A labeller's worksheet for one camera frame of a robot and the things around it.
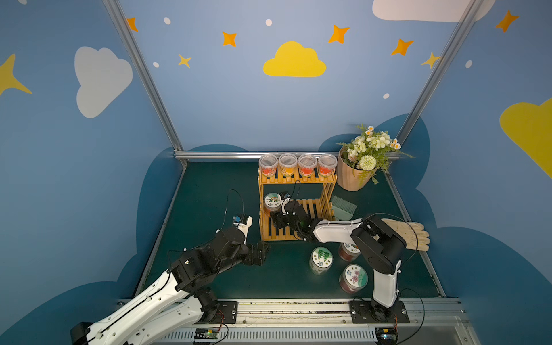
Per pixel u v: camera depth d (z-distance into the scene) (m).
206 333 0.72
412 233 0.93
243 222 0.61
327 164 0.75
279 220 0.84
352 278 0.75
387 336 0.73
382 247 0.51
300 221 0.73
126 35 0.74
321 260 0.79
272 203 0.93
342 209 1.02
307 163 0.75
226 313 0.74
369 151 0.88
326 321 0.74
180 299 0.45
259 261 0.61
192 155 1.18
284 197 0.83
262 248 0.61
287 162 0.76
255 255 0.61
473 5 0.69
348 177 1.01
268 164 0.75
